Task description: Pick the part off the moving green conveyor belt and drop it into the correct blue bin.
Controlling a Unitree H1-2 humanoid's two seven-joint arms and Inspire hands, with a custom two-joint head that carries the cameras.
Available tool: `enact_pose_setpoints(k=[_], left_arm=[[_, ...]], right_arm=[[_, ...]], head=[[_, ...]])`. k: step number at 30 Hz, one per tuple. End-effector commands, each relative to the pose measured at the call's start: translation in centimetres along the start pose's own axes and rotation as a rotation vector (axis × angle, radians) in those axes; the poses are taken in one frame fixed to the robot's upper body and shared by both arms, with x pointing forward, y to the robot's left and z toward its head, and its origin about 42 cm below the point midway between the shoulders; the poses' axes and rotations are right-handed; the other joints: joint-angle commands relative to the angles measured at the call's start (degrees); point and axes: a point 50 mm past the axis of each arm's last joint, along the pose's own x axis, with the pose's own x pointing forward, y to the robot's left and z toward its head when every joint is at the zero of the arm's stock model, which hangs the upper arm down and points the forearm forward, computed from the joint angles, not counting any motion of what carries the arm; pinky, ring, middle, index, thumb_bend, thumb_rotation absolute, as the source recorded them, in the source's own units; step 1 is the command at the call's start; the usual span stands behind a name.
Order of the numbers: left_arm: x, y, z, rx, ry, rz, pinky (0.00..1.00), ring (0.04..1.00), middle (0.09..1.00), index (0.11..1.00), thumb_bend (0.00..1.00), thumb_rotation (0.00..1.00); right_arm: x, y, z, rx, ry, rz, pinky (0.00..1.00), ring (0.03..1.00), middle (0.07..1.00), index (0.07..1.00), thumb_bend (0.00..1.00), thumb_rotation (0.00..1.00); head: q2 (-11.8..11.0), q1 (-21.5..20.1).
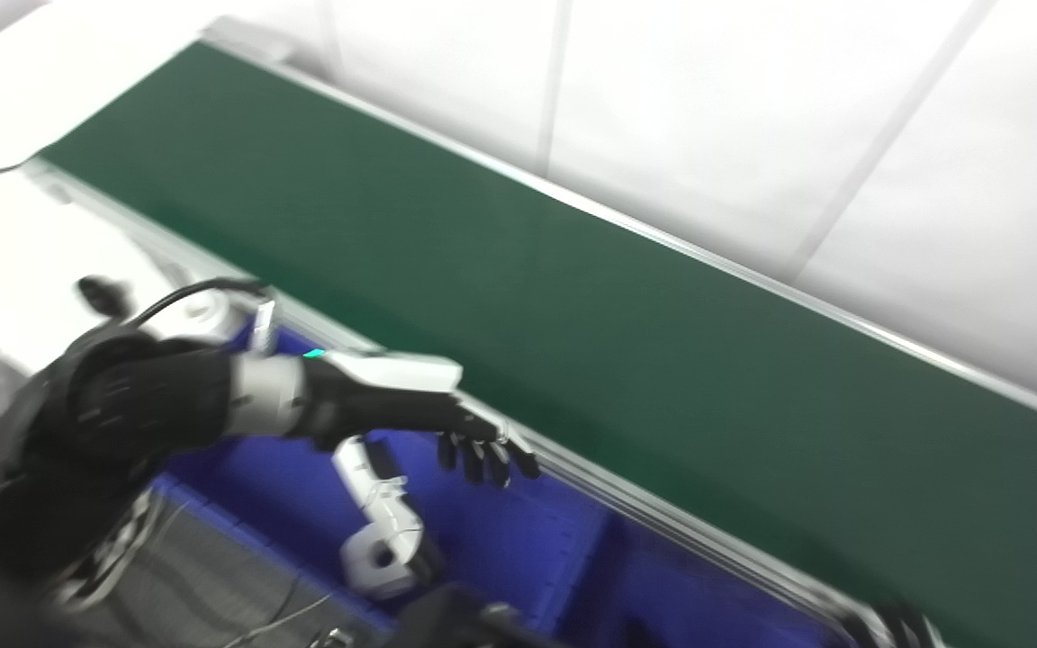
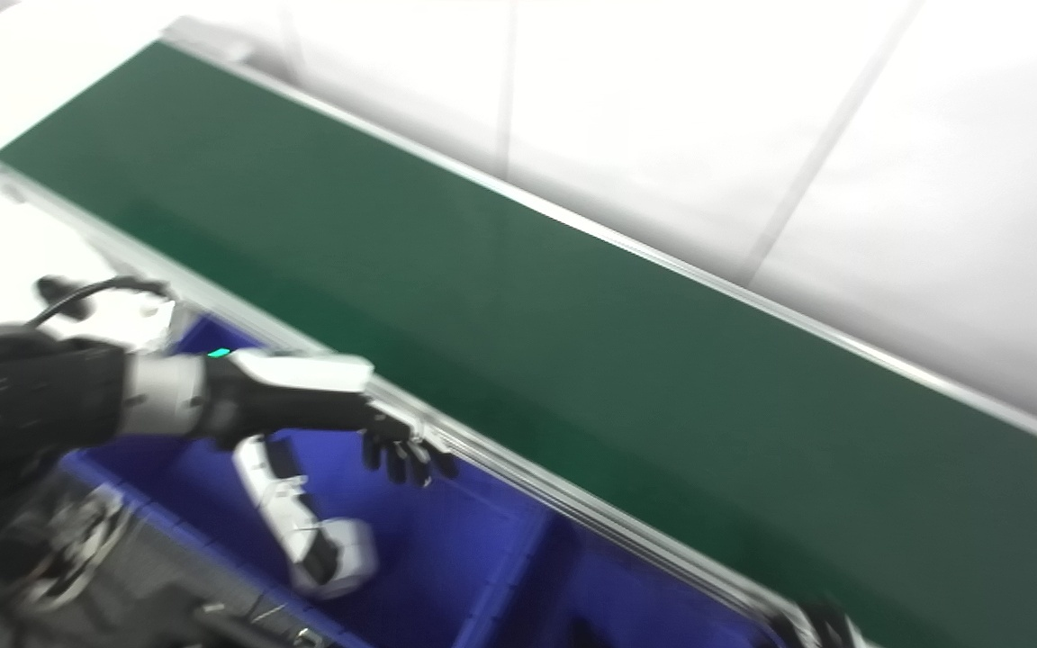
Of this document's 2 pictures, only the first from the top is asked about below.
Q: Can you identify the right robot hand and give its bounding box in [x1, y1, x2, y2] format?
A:
[843, 601, 947, 648]

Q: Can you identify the white round plastic part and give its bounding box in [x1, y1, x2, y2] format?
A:
[341, 526, 443, 601]

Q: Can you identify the black round knob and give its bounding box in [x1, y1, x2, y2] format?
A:
[76, 274, 131, 318]

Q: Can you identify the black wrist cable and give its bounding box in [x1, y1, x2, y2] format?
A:
[127, 277, 269, 327]

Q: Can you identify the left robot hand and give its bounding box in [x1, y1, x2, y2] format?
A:
[298, 349, 542, 541]

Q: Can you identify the blue plastic bin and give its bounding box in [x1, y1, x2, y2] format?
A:
[564, 513, 852, 648]
[154, 319, 614, 635]

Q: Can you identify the green conveyor belt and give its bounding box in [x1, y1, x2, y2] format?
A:
[23, 16, 1037, 648]
[37, 40, 1037, 648]

